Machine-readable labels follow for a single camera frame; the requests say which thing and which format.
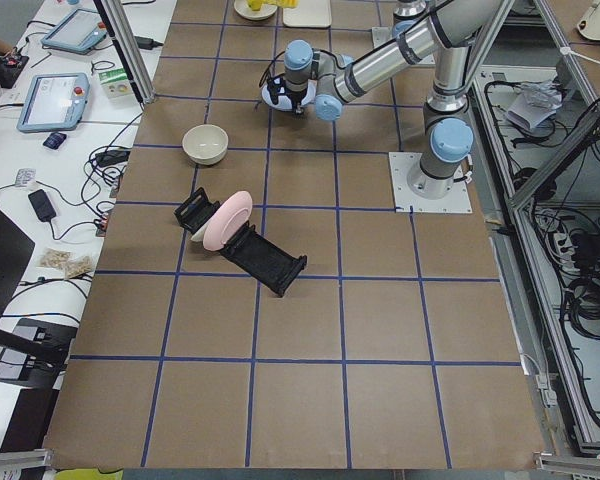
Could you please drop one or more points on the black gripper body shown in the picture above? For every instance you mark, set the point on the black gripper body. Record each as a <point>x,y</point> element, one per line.
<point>297,94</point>

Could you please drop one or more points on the blue round plate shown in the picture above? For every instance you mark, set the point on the blue round plate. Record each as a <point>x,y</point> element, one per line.
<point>283,102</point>

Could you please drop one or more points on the yellow sliced bread loaf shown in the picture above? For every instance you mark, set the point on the yellow sliced bread loaf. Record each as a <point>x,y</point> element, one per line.
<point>282,3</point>

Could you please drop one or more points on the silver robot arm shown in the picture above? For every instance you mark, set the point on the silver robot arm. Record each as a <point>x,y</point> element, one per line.
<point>408,10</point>
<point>457,35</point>

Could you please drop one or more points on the white round plate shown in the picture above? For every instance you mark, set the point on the white round plate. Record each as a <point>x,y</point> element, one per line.
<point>265,12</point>

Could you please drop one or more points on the pink round plate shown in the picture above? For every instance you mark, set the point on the pink round plate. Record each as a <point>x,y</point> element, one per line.
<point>227,220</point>

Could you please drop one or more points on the cream round plate in rack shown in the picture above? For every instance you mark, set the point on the cream round plate in rack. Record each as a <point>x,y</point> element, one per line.
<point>198,236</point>

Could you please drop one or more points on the white rectangular tray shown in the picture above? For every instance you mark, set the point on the white rectangular tray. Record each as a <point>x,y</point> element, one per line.
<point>308,14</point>

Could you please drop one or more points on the yellow lemon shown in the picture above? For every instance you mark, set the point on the yellow lemon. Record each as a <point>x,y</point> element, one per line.
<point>255,5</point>

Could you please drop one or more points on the cream ceramic bowl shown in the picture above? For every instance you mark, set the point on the cream ceramic bowl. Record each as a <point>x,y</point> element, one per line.
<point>205,144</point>

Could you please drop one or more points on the black dish rack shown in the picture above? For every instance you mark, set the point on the black dish rack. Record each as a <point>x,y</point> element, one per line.
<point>247,249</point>

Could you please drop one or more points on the black power adapter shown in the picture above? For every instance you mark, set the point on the black power adapter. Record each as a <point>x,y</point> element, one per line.
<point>146,43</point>

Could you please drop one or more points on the green and white box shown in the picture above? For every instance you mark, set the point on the green and white box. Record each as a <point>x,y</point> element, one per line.
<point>115,83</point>

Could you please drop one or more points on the blue teach pendant far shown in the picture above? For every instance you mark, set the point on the blue teach pendant far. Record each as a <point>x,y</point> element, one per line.
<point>79,32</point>

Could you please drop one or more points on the blue teach pendant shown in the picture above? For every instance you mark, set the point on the blue teach pendant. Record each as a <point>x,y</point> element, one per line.
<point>79,32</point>
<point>54,102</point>

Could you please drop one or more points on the blue teach pendant near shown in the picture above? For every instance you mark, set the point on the blue teach pendant near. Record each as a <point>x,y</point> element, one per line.
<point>54,102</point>

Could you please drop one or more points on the black smartphone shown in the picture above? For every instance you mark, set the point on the black smartphone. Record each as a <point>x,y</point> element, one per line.
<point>42,206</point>

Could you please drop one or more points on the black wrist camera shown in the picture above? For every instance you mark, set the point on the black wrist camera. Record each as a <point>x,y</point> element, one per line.
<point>275,88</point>

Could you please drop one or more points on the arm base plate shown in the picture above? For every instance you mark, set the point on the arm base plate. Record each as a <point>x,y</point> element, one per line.
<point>415,192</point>
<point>381,35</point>

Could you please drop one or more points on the aluminium frame post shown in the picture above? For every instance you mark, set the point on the aluminium frame post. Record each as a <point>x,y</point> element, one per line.
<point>119,30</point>

